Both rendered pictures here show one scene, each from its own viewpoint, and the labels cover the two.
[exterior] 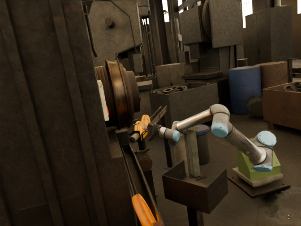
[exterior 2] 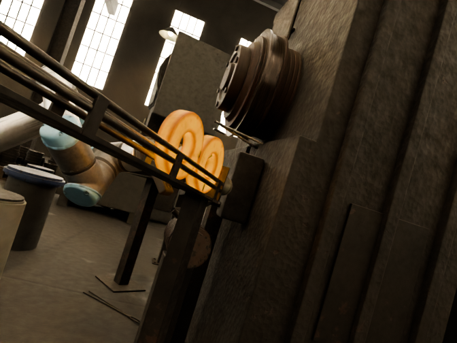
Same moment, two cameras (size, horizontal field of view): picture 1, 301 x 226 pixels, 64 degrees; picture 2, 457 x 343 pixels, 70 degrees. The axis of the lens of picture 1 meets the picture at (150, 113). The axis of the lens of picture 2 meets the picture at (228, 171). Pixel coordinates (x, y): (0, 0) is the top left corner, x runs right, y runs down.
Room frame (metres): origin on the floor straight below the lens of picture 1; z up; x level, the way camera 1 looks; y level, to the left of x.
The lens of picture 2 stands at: (2.98, 0.15, 0.65)
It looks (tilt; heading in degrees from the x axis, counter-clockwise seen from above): 3 degrees up; 178
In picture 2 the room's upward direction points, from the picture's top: 17 degrees clockwise
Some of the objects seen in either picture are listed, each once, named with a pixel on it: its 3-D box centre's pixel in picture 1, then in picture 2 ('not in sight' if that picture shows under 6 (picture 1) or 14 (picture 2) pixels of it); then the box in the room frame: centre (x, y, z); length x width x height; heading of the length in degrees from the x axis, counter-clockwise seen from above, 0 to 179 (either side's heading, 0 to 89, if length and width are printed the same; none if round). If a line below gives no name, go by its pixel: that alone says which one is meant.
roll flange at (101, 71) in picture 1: (105, 96); (269, 93); (1.57, 0.27, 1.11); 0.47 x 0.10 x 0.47; 11
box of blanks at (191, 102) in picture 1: (182, 106); not in sight; (4.24, -0.59, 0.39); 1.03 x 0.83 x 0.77; 116
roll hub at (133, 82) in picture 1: (132, 92); (231, 78); (1.61, 0.10, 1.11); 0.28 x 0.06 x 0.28; 11
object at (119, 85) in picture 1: (118, 94); (252, 86); (1.59, 0.19, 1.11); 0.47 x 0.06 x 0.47; 11
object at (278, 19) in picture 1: (268, 54); not in sight; (5.91, -3.06, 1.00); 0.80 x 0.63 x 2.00; 16
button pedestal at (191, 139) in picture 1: (192, 149); not in sight; (2.40, -0.39, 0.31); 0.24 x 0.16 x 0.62; 11
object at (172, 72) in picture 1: (178, 85); not in sight; (5.97, -0.80, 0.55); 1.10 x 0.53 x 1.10; 31
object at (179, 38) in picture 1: (178, 52); not in sight; (10.72, -1.59, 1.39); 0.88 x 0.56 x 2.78; 161
